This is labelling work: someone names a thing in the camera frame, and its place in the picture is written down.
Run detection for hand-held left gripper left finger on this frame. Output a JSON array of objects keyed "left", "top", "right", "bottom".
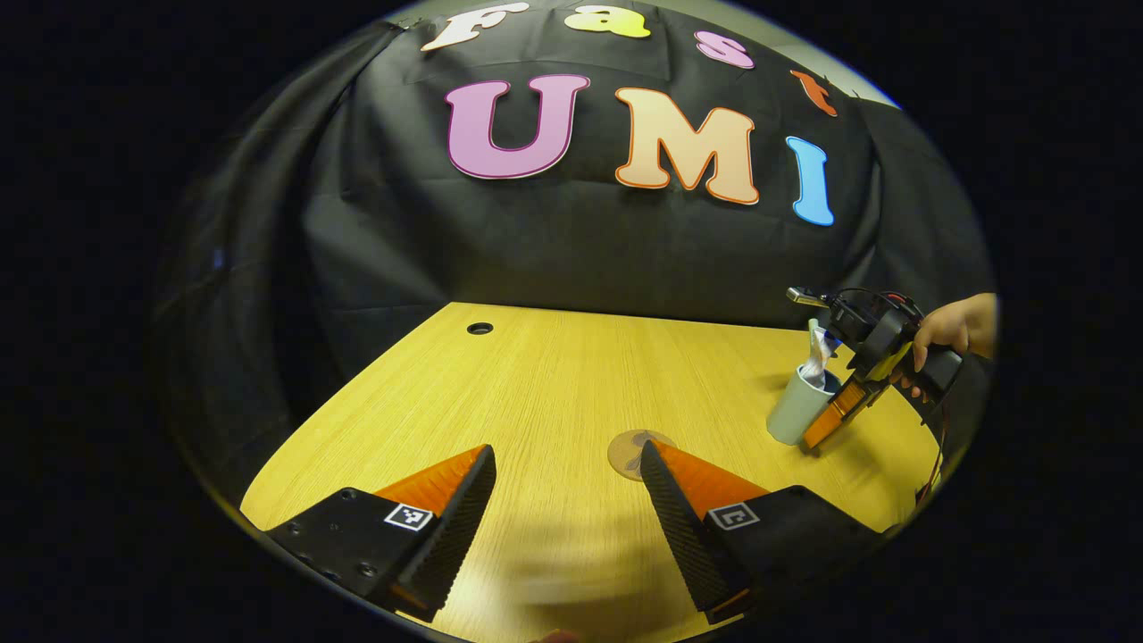
[{"left": 266, "top": 444, "right": 498, "bottom": 623}]

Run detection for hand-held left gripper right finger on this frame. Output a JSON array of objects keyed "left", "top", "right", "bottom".
[{"left": 639, "top": 438, "right": 880, "bottom": 624}]

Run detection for pale green cup wooden handle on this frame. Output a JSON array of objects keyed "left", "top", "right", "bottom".
[{"left": 766, "top": 364, "right": 842, "bottom": 447}]

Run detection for white toothpaste tube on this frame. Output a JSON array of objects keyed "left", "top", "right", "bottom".
[{"left": 799, "top": 326, "right": 845, "bottom": 389}]

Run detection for round cork coaster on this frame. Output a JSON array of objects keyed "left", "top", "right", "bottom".
[{"left": 607, "top": 429, "right": 678, "bottom": 483}]

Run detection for wooden desktop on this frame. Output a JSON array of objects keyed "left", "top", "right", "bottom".
[{"left": 239, "top": 302, "right": 947, "bottom": 643}]

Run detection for black backdrop cloth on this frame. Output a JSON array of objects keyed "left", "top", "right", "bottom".
[{"left": 152, "top": 0, "right": 997, "bottom": 501}]

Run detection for red and black cable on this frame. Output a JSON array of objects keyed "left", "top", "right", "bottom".
[{"left": 913, "top": 393, "right": 952, "bottom": 514}]

